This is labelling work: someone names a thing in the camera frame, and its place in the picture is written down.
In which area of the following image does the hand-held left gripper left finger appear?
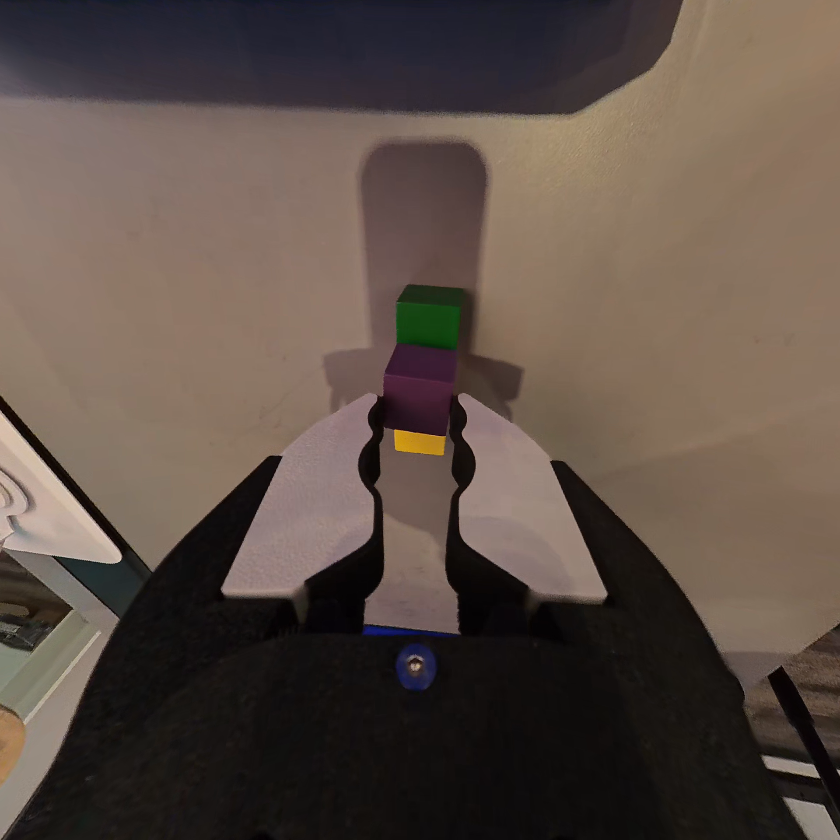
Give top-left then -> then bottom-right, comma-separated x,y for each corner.
221,394 -> 383,602

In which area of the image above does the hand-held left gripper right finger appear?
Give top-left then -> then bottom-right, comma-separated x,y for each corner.
448,392 -> 609,605

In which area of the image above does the purple wooden cube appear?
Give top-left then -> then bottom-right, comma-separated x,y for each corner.
382,344 -> 458,437

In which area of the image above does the green wooden cube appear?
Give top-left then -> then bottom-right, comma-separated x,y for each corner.
395,284 -> 466,350

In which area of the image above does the black table leg frame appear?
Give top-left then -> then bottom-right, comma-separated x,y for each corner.
766,666 -> 840,811

